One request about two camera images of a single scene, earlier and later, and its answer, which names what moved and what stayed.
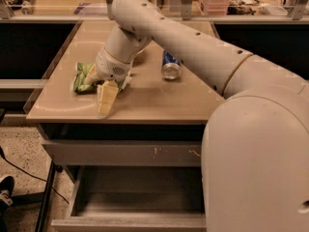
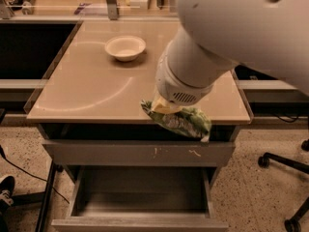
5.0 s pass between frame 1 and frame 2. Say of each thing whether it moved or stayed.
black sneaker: stayed
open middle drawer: stayed
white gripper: moved
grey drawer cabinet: stayed
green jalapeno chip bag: moved
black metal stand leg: stayed
